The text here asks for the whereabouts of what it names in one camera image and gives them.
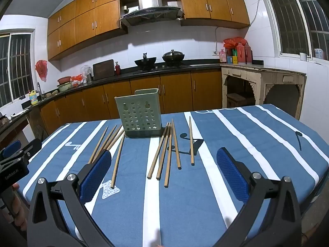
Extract small wooden stool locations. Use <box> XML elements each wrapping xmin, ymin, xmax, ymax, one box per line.
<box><xmin>226</xmin><ymin>93</ymin><xmax>255</xmax><ymax>108</ymax></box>

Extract red thermos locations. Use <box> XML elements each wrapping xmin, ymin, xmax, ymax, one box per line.
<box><xmin>236</xmin><ymin>42</ymin><xmax>246</xmax><ymax>65</ymax></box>
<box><xmin>244</xmin><ymin>43</ymin><xmax>254</xmax><ymax>64</ymax></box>

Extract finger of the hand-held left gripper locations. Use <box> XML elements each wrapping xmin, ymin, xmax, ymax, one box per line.
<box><xmin>0</xmin><ymin>140</ymin><xmax>22</xmax><ymax>158</ymax></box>
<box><xmin>15</xmin><ymin>138</ymin><xmax>42</xmax><ymax>160</ymax></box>

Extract black wok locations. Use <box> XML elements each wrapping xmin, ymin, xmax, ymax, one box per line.
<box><xmin>134</xmin><ymin>53</ymin><xmax>157</xmax><ymax>70</ymax></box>

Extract green perforated utensil holder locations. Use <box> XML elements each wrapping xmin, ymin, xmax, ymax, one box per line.
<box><xmin>114</xmin><ymin>89</ymin><xmax>163</xmax><ymax>138</ymax></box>

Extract wooden wall cabinets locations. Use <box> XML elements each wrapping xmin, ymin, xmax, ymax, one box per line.
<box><xmin>47</xmin><ymin>0</ymin><xmax>250</xmax><ymax>62</ymax></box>

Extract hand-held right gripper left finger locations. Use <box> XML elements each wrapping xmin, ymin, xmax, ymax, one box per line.
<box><xmin>27</xmin><ymin>149</ymin><xmax>114</xmax><ymax>247</ymax></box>

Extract wooden base cabinets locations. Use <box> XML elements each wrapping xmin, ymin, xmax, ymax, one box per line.
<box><xmin>26</xmin><ymin>68</ymin><xmax>223</xmax><ymax>137</ymax></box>

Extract black lidded pot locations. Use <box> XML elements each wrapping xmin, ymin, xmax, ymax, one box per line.
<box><xmin>162</xmin><ymin>50</ymin><xmax>185</xmax><ymax>63</ymax></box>

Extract green enamel pot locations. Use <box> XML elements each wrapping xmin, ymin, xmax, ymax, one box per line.
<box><xmin>57</xmin><ymin>82</ymin><xmax>75</xmax><ymax>92</ymax></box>

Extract dark wooden cutting board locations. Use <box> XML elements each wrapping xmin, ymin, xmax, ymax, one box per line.
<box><xmin>92</xmin><ymin>59</ymin><xmax>115</xmax><ymax>81</ymax></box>

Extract old white carved table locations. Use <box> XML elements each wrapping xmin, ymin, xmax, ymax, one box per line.
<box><xmin>221</xmin><ymin>63</ymin><xmax>307</xmax><ymax>120</ymax></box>

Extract person's left hand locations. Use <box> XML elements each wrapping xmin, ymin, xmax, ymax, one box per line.
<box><xmin>10</xmin><ymin>183</ymin><xmax>28</xmax><ymax>231</ymax></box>

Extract red plastic bag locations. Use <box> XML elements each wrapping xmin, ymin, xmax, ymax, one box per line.
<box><xmin>35</xmin><ymin>60</ymin><xmax>49</xmax><ymax>81</ymax></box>

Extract blue white striped tablecloth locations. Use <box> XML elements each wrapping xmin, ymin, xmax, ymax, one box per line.
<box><xmin>15</xmin><ymin>104</ymin><xmax>322</xmax><ymax>247</ymax></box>

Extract glass jar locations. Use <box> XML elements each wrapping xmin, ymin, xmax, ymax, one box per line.
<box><xmin>83</xmin><ymin>65</ymin><xmax>93</xmax><ymax>83</ymax></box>

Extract steel range hood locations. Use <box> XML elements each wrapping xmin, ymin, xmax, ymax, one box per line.
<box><xmin>119</xmin><ymin>0</ymin><xmax>184</xmax><ymax>27</ymax></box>

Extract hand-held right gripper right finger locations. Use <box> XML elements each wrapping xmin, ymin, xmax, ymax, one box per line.
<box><xmin>216</xmin><ymin>147</ymin><xmax>302</xmax><ymax>247</ymax></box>

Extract large barred window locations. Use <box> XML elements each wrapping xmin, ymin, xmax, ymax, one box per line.
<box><xmin>259</xmin><ymin>0</ymin><xmax>329</xmax><ymax>59</ymax></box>

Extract gas stove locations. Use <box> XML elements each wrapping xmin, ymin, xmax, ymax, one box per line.
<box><xmin>134</xmin><ymin>65</ymin><xmax>191</xmax><ymax>72</ymax></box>

